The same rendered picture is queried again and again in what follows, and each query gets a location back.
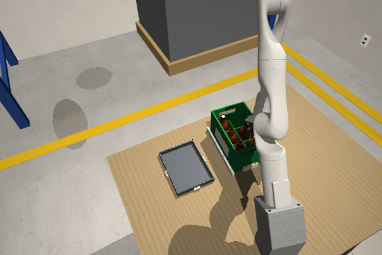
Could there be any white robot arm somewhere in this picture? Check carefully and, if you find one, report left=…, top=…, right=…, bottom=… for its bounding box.
left=247, top=0, right=292, bottom=209

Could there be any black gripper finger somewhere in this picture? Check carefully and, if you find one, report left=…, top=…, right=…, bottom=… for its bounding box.
left=244, top=118, right=253, bottom=139

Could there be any green divided crate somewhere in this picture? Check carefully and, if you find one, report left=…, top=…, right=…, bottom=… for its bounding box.
left=210, top=101, right=260, bottom=173

